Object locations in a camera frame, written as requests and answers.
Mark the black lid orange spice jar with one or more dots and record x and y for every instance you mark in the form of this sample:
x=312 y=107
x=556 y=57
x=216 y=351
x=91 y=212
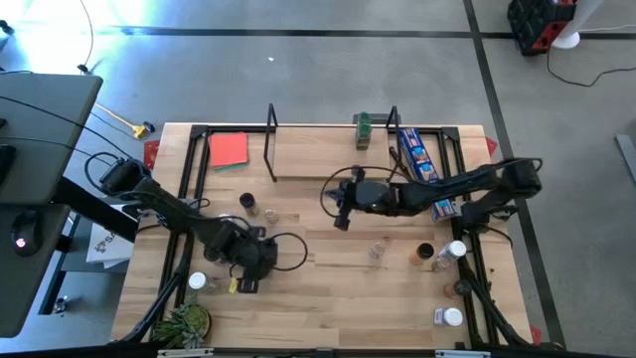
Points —
x=425 y=251
x=453 y=290

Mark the teal mat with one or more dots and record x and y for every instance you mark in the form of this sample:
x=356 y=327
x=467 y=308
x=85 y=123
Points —
x=233 y=169

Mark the black lid red spice jar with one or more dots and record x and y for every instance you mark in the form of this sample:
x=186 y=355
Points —
x=208 y=254

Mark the black plug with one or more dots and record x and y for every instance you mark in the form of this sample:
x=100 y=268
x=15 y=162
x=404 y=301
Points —
x=149 y=127

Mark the black desk base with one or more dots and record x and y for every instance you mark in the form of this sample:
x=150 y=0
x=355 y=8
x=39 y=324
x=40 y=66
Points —
x=99 y=211

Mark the potted succulent plant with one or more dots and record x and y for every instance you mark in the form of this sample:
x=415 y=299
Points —
x=184 y=325

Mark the caster wheel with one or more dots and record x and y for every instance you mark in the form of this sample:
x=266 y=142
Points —
x=59 y=304

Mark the yellow tag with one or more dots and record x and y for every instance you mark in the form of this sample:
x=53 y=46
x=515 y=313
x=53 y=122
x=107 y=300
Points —
x=232 y=286

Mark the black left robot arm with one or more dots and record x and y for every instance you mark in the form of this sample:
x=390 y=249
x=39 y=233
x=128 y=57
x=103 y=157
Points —
x=164 y=204

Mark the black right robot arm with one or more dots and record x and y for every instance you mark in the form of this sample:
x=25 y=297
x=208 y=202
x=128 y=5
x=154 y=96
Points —
x=447 y=191

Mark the black and red tool case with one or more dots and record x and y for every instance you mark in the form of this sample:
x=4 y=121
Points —
x=534 y=22

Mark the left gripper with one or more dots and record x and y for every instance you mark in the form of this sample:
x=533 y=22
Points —
x=251 y=256

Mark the black lid olive herb jar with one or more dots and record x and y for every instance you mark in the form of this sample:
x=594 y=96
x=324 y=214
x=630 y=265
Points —
x=247 y=200

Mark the grey desk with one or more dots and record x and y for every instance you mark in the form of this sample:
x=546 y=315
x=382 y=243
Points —
x=40 y=149

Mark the white printed box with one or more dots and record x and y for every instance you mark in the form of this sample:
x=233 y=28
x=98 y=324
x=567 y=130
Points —
x=107 y=248

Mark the red notebook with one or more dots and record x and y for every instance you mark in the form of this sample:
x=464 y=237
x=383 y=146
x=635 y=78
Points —
x=228 y=149

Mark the white lid bagel seasoning jar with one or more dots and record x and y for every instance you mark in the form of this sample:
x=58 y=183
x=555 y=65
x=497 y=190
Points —
x=199 y=281
x=454 y=248
x=452 y=316
x=224 y=217

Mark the red corner pad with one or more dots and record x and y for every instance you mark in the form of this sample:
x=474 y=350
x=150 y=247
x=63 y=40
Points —
x=535 y=334
x=491 y=146
x=151 y=151

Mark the blue plastic wrap box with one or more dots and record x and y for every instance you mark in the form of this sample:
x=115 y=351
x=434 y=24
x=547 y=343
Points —
x=415 y=149

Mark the white and black tower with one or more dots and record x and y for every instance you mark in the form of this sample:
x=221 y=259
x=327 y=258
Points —
x=571 y=35

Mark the black metal table frame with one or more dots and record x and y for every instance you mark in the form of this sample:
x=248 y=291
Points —
x=199 y=131

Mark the silver metal bracket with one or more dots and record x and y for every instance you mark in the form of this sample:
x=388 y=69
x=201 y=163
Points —
x=186 y=353
x=462 y=354

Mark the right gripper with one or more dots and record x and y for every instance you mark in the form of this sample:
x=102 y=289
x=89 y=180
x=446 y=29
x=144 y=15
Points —
x=367 y=196

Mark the green lid spice jar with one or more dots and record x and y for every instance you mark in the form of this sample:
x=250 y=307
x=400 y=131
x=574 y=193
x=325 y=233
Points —
x=364 y=117
x=364 y=134

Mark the black round device with light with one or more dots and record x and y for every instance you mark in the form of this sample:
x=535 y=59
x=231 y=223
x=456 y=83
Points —
x=25 y=236

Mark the black floor object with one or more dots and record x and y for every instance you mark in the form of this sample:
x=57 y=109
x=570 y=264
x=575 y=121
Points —
x=5 y=27

